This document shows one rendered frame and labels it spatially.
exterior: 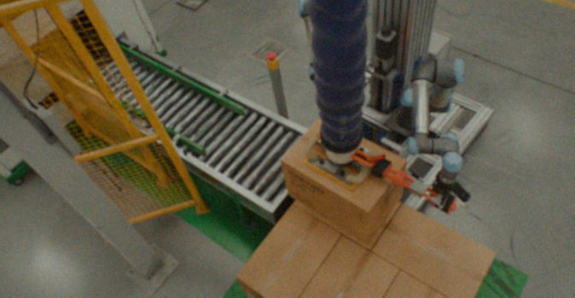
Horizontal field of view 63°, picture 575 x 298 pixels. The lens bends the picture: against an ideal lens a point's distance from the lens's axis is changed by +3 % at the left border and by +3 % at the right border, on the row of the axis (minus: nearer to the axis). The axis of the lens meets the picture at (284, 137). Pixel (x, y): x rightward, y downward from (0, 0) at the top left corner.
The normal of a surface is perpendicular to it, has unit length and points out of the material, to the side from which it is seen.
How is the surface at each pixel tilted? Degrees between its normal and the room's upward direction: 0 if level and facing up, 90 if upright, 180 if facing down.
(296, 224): 0
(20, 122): 90
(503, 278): 0
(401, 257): 0
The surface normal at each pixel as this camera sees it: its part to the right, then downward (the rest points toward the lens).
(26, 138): 0.79, 0.41
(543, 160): -0.13, -0.61
